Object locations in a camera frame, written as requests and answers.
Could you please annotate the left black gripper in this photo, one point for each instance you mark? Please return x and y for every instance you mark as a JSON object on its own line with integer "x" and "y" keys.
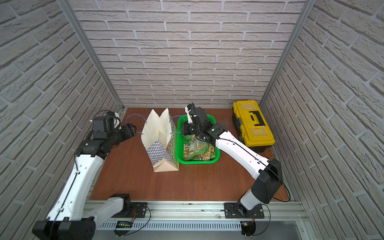
{"x": 130, "y": 130}

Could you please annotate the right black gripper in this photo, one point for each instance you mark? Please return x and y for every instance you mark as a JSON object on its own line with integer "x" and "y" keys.
{"x": 185, "y": 124}

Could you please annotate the white blue checkered paper bag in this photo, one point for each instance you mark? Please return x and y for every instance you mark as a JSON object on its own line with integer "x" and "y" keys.
{"x": 159, "y": 139}

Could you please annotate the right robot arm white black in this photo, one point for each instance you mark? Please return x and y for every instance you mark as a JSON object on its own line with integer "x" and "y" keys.
{"x": 267, "y": 173}

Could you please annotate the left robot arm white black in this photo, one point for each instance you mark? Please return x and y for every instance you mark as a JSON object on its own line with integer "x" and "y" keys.
{"x": 66, "y": 220}

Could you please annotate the green plastic basket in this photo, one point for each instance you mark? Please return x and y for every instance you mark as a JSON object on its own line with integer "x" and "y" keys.
{"x": 180, "y": 143}

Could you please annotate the brown food packet in basket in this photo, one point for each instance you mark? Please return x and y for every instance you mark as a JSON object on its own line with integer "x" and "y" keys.
{"x": 197, "y": 150}

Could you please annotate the yellow black toolbox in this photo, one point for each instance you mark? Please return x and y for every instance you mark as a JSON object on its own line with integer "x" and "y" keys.
{"x": 251, "y": 126}

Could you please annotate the small circuit board left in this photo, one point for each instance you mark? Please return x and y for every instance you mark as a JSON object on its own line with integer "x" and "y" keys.
{"x": 124, "y": 225}

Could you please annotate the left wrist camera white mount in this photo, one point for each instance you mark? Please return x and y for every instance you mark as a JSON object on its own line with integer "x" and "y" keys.
{"x": 114, "y": 115}

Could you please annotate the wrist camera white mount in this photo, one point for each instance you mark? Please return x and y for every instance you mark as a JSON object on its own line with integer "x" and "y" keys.
{"x": 114, "y": 115}
{"x": 188, "y": 109}

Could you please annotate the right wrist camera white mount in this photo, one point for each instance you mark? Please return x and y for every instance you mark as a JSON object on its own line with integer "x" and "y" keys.
{"x": 188, "y": 109}

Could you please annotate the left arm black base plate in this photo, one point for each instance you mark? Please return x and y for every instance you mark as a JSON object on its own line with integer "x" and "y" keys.
{"x": 133, "y": 210}

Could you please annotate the aluminium front rail frame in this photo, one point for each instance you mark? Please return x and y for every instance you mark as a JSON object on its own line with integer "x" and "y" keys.
{"x": 205, "y": 216}

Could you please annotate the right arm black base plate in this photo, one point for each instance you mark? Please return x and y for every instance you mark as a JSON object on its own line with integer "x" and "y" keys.
{"x": 238, "y": 211}

